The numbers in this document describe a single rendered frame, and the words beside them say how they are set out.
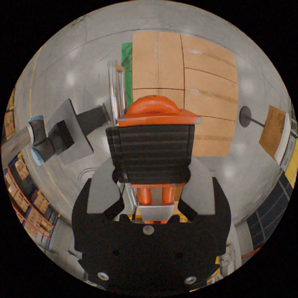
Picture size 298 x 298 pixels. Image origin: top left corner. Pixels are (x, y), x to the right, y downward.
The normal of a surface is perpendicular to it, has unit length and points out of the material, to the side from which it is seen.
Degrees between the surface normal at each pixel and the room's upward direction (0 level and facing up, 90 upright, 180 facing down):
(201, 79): 0
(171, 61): 0
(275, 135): 90
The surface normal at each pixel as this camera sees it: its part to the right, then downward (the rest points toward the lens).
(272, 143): -0.95, -0.29
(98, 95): -0.03, 0.47
